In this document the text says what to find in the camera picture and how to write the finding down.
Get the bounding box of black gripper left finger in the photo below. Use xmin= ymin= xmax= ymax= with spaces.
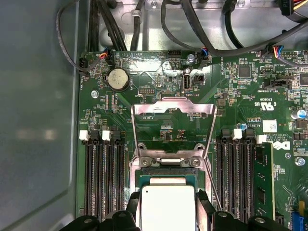
xmin=60 ymin=191 xmax=142 ymax=231

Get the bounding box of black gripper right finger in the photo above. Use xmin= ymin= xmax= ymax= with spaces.
xmin=195 ymin=189 xmax=291 ymax=231

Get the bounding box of metal wire locking lever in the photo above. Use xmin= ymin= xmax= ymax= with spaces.
xmin=204 ymin=155 xmax=223 ymax=212

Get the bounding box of silver CPU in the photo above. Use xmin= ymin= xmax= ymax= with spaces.
xmin=139 ymin=174 xmax=198 ymax=231

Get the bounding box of RAM slot with black clips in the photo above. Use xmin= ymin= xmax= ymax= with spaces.
xmin=90 ymin=129 xmax=105 ymax=218
xmin=112 ymin=129 xmax=128 ymax=212
xmin=215 ymin=128 xmax=229 ymax=217
xmin=239 ymin=128 xmax=256 ymax=223

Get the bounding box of RAM slot with white clips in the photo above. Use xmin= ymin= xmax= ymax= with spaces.
xmin=78 ymin=129 xmax=95 ymax=217
xmin=101 ymin=129 xmax=116 ymax=216
xmin=227 ymin=128 xmax=243 ymax=221

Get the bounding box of CPU socket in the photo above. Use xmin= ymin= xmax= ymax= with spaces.
xmin=129 ymin=143 xmax=214 ymax=231

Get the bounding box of blue expansion slot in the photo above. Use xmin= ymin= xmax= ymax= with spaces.
xmin=291 ymin=201 xmax=304 ymax=231

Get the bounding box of green RAM stick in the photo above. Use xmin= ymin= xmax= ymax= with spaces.
xmin=254 ymin=141 xmax=276 ymax=221

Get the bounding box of white square sticker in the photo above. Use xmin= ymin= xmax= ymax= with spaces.
xmin=262 ymin=119 xmax=278 ymax=133

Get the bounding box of green motherboard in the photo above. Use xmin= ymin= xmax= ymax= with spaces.
xmin=76 ymin=49 xmax=308 ymax=231

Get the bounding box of round coin battery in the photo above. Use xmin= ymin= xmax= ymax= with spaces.
xmin=105 ymin=68 xmax=130 ymax=91

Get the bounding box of internal USB port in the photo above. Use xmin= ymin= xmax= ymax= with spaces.
xmin=182 ymin=73 xmax=193 ymax=94

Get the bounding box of black and silver PC case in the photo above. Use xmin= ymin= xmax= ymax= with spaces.
xmin=0 ymin=0 xmax=308 ymax=231

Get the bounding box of black square chip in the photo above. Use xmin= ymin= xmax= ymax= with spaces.
xmin=238 ymin=64 xmax=251 ymax=79

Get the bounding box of black plug connector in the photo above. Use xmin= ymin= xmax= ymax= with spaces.
xmin=280 ymin=0 xmax=296 ymax=17

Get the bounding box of fan connector with coloured wires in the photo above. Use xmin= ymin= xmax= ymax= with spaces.
xmin=99 ymin=47 xmax=113 ymax=64

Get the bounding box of thick black cable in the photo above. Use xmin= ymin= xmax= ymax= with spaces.
xmin=211 ymin=20 xmax=308 ymax=58

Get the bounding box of black cable bundle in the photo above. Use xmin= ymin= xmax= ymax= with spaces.
xmin=88 ymin=0 xmax=101 ymax=52

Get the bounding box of grey fan wire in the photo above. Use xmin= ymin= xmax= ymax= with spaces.
xmin=55 ymin=0 xmax=85 ymax=73

